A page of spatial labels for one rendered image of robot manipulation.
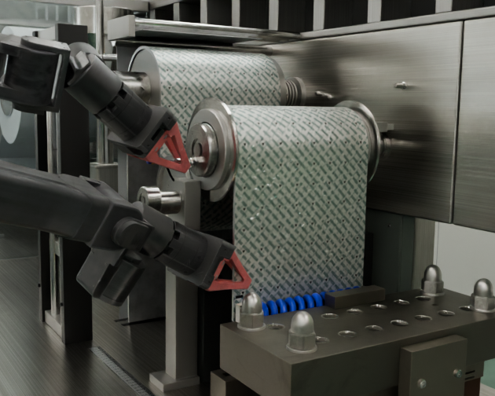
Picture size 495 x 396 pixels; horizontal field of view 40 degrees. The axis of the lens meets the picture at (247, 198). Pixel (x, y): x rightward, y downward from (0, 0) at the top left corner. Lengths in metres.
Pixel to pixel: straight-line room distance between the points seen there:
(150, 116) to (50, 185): 0.23
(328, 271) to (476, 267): 3.10
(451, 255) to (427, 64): 3.17
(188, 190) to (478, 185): 0.41
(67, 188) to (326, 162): 0.42
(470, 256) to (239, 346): 3.32
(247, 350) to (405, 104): 0.49
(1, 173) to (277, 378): 0.38
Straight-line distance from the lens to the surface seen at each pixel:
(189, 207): 0.96
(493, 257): 4.01
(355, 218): 1.04
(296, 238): 0.98
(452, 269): 4.21
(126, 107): 0.87
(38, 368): 1.14
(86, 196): 0.73
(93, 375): 1.09
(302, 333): 0.80
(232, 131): 0.90
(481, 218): 1.02
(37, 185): 0.69
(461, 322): 0.96
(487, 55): 1.01
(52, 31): 1.21
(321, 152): 0.99
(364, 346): 0.83
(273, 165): 0.94
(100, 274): 0.83
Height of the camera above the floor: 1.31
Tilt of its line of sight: 8 degrees down
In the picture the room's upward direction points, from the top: 1 degrees clockwise
